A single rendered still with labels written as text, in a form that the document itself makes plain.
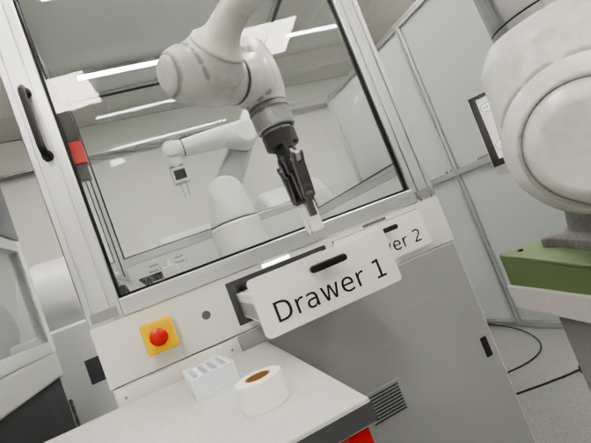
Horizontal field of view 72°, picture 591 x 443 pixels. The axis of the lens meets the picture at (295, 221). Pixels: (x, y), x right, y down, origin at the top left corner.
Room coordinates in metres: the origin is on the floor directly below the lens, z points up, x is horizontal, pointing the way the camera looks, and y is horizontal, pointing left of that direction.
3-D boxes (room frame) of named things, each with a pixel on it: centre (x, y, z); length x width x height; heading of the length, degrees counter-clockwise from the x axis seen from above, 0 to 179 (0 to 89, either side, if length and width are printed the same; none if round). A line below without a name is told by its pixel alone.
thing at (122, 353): (1.55, 0.20, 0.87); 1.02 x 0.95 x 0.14; 108
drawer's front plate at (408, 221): (1.18, -0.21, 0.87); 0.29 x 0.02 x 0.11; 108
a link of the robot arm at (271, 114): (0.88, -0.03, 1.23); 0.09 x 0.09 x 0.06
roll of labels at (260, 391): (0.60, 0.13, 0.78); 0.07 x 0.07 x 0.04
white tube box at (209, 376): (0.81, 0.27, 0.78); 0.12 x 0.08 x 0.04; 24
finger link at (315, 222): (0.87, -0.04, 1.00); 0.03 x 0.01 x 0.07; 108
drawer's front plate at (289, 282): (0.78, -0.02, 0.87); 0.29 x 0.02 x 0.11; 108
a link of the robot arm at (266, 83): (0.87, -0.03, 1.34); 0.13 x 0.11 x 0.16; 139
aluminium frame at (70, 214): (1.55, 0.20, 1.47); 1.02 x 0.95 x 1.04; 108
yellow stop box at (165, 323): (0.96, 0.39, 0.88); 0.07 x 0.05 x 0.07; 108
